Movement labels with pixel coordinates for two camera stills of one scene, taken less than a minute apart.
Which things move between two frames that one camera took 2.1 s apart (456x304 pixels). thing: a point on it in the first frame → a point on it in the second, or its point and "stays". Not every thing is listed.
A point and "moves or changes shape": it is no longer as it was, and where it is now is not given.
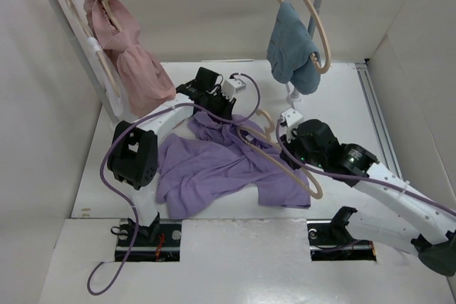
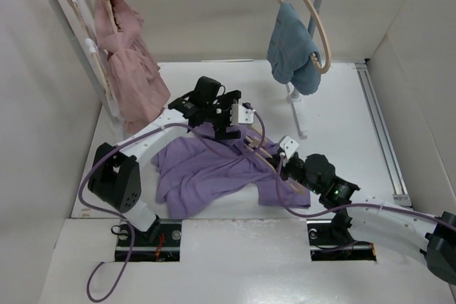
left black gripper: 227,105 → 220,130
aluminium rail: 384,151 stays
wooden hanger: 316,194 moves or changes shape
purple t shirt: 222,166 stays
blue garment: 290,45 stays
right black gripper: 288,146 → 284,164
